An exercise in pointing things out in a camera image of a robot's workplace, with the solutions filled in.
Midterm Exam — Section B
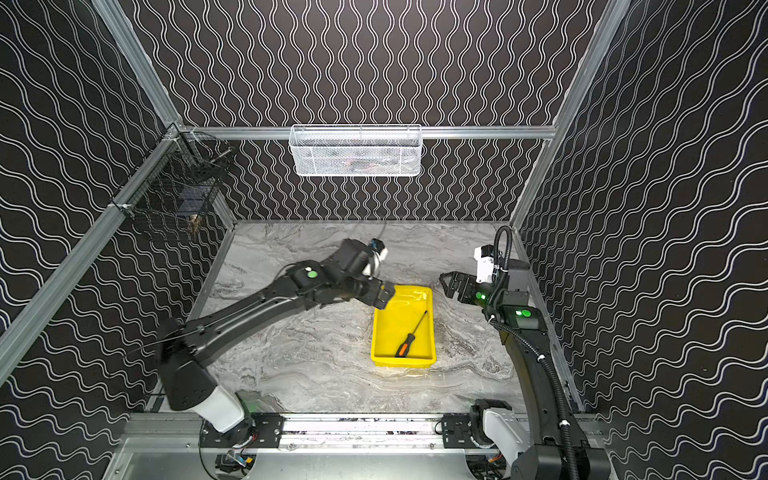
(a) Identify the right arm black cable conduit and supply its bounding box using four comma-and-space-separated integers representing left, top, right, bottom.
488, 225, 580, 480

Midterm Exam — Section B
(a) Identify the black wire wall basket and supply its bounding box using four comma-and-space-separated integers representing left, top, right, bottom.
117, 127, 234, 243

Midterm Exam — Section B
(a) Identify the yellow plastic bin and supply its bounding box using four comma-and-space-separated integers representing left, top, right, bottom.
370, 285, 437, 369

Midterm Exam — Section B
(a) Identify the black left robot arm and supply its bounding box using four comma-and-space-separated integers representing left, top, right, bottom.
153, 238, 395, 433

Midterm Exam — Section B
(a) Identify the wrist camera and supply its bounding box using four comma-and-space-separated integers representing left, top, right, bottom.
473, 244, 496, 283
363, 238, 388, 277

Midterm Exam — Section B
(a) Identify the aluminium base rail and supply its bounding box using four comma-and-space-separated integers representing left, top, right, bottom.
105, 410, 506, 479

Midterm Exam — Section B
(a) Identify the orange black handled screwdriver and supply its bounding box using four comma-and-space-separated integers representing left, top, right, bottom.
395, 310, 429, 358

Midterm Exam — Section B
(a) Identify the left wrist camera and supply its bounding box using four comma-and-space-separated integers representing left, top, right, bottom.
363, 238, 388, 277

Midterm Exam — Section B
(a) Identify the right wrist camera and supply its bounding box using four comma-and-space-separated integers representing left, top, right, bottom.
473, 244, 496, 283

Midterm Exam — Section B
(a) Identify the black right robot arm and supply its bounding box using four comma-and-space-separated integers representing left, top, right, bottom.
439, 259, 612, 479

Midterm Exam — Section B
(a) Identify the clear mesh wall basket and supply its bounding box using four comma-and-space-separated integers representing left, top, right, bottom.
288, 124, 424, 177

